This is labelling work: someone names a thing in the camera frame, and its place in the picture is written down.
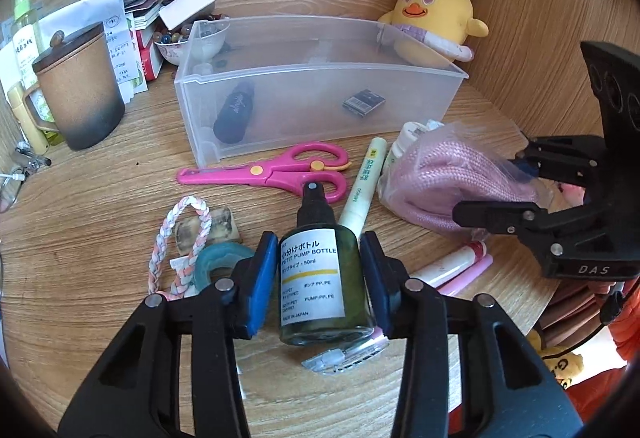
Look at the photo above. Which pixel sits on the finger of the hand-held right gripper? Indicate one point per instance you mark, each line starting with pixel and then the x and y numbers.
pixel 560 158
pixel 500 215

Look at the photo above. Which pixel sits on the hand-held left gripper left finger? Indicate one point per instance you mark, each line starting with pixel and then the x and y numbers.
pixel 262 283

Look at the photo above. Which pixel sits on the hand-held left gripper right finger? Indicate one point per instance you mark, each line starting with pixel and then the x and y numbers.
pixel 375 283

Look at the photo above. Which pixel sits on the green pump bottle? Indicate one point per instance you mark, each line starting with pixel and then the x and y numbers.
pixel 320 268

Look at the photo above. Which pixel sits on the lip gloss tube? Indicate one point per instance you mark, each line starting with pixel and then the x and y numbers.
pixel 450 263

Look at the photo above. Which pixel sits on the pink knit cloth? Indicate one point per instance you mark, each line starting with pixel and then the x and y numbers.
pixel 440 178

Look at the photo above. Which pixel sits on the white green marker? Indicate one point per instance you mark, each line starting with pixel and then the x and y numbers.
pixel 360 188

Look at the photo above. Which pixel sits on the clear plastic storage box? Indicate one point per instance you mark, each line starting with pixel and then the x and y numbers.
pixel 300 108

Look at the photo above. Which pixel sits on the pink tube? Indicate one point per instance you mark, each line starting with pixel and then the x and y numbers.
pixel 470 274

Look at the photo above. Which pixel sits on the clear plastic dispenser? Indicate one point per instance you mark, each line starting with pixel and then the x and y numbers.
pixel 345 358

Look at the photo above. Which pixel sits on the pink scissors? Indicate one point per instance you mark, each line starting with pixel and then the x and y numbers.
pixel 280 170

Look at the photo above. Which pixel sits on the orange jacket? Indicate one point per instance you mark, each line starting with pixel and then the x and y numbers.
pixel 625 358

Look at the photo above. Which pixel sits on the yellow printed cloth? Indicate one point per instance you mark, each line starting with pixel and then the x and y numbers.
pixel 560 358

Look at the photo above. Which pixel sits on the black tube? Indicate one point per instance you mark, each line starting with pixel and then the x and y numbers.
pixel 234 113

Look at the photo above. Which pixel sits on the white bowl of beads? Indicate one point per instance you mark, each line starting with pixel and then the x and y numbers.
pixel 200 47

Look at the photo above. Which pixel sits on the red white box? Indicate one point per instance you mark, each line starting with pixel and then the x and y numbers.
pixel 145 53

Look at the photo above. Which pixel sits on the brown lidded mug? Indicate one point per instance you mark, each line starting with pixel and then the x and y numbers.
pixel 85 93

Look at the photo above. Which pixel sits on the eyeglasses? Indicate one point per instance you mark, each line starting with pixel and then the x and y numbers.
pixel 19 179

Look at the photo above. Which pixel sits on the stack of booklets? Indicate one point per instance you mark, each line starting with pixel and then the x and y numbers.
pixel 142 0

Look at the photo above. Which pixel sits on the white paper sheets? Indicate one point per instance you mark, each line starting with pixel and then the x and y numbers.
pixel 75 13

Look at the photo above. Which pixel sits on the green spray bottle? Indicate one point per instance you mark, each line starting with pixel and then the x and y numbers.
pixel 25 43

